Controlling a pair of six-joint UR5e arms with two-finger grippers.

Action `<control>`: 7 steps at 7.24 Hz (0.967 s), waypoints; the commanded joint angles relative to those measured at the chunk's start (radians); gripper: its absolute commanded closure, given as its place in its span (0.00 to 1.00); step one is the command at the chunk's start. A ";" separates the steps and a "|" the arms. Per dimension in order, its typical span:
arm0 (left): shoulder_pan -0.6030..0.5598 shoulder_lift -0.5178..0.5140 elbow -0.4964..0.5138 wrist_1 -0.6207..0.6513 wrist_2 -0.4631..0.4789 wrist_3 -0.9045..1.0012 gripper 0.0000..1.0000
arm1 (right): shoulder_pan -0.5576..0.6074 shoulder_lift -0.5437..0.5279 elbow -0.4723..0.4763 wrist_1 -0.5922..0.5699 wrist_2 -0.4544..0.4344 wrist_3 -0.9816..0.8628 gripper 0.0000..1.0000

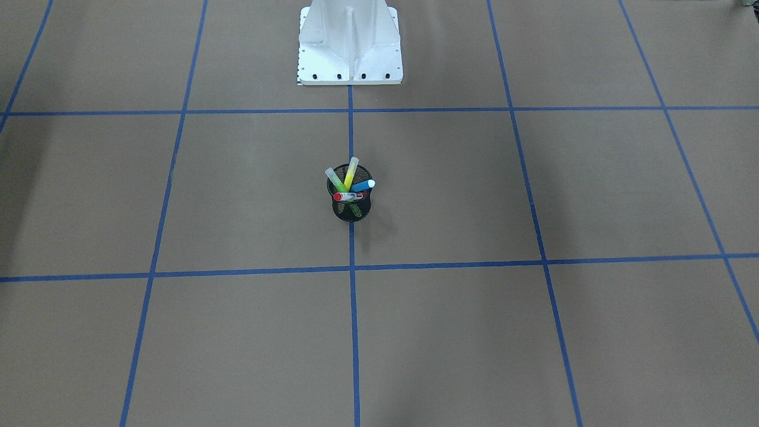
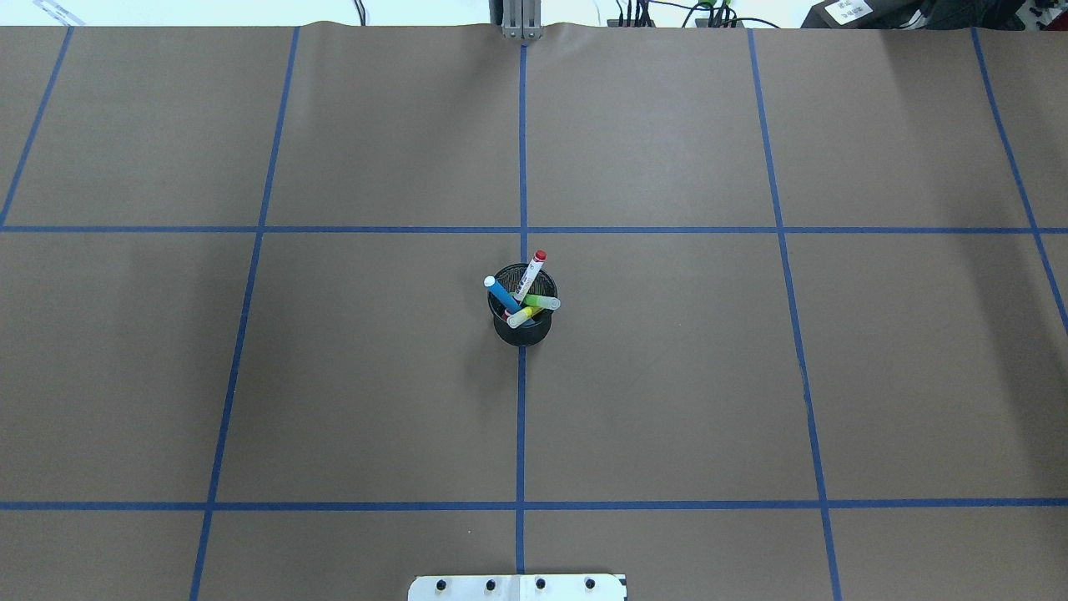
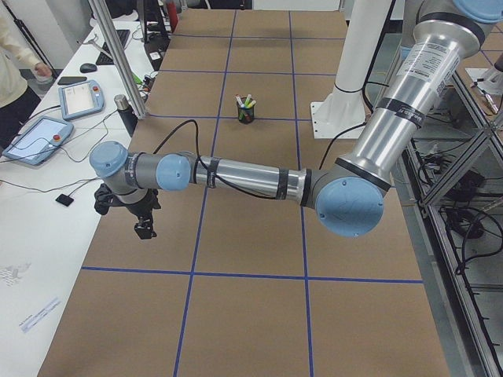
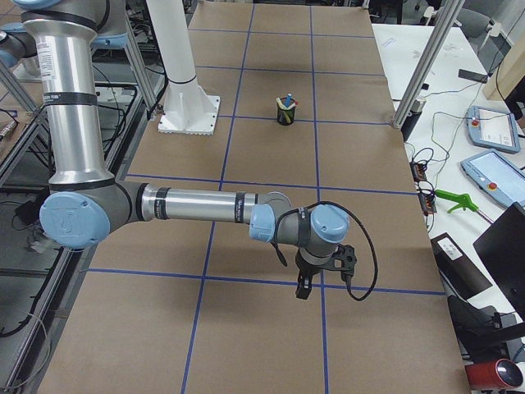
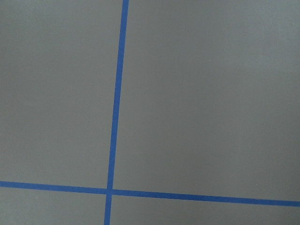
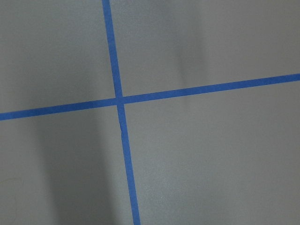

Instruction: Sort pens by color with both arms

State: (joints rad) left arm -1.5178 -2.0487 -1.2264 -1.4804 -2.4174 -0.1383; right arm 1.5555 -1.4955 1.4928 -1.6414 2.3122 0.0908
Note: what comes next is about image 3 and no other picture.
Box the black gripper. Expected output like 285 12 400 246
126 188 160 240

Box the black mesh pen cup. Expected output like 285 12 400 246
237 103 255 124

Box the red marker pen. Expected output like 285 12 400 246
235 95 244 108

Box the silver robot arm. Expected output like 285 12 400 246
90 1 502 239

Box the small black square pad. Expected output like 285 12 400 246
56 194 74 207

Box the black water bottle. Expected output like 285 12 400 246
114 94 138 137

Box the near teach pendant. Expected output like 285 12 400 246
2 116 74 166

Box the teach pendant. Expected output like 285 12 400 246
58 80 105 121
2 116 74 166

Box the far teach pendant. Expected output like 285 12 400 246
58 80 105 121

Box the green highlighter pen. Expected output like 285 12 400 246
244 93 252 108

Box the black smartphone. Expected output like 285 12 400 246
57 76 87 86

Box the black computer mouse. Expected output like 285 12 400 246
79 63 97 73

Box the black keyboard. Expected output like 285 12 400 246
95 29 131 66

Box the person in cream sweater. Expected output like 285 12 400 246
1 16 52 149

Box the aluminium equipment rack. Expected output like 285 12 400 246
399 64 502 376

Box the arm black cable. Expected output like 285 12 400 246
152 119 284 199

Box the aluminium frame post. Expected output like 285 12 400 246
88 0 147 119

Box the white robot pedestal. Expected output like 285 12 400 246
310 0 395 139

